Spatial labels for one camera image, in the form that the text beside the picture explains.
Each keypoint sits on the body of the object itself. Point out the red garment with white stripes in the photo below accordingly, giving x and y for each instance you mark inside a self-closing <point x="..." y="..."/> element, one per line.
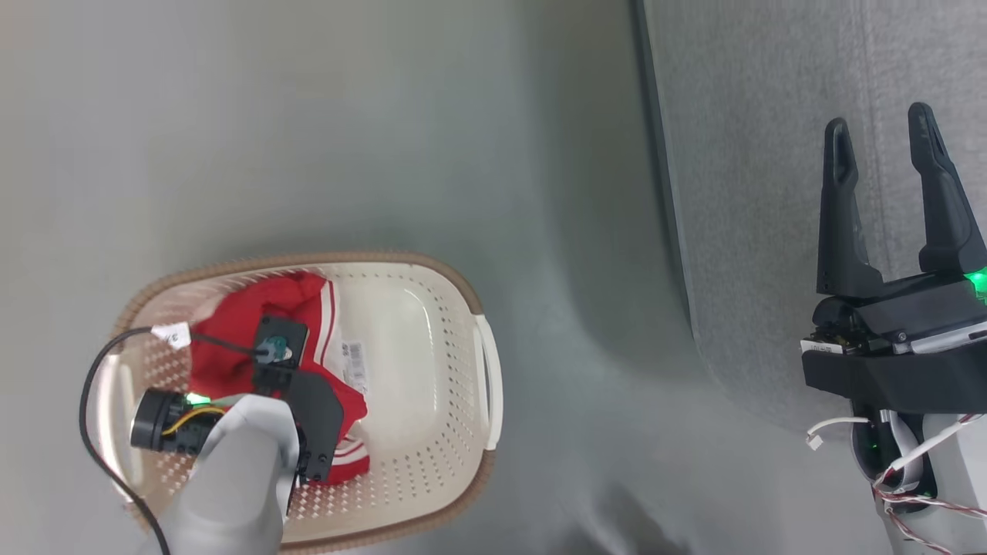
<point x="231" y="339"/>

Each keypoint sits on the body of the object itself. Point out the cream perforated laundry basket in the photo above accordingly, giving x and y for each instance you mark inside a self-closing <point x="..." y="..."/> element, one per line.
<point x="401" y="339"/>

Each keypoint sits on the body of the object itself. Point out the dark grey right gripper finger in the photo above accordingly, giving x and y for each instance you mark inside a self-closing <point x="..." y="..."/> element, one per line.
<point x="842" y="231"/>
<point x="944" y="200"/>

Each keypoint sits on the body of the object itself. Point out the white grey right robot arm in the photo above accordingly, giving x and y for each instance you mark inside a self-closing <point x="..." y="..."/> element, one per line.
<point x="960" y="478"/>

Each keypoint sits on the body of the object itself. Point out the grey fabric sofa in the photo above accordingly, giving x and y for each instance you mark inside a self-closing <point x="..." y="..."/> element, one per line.
<point x="756" y="154"/>

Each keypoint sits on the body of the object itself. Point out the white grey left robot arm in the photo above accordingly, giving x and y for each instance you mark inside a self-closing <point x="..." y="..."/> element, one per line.
<point x="231" y="478"/>

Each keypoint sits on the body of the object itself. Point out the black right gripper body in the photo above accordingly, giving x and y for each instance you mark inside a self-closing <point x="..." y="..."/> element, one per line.
<point x="910" y="347"/>

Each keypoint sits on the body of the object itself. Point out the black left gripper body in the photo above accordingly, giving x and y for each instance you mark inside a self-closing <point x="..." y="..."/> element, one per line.
<point x="318" y="424"/>

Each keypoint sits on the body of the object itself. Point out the white barcode sticker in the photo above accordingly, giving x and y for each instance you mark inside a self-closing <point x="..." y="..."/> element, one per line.
<point x="353" y="362"/>

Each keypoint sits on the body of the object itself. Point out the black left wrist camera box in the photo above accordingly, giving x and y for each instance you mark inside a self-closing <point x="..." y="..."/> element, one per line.
<point x="270" y="333"/>

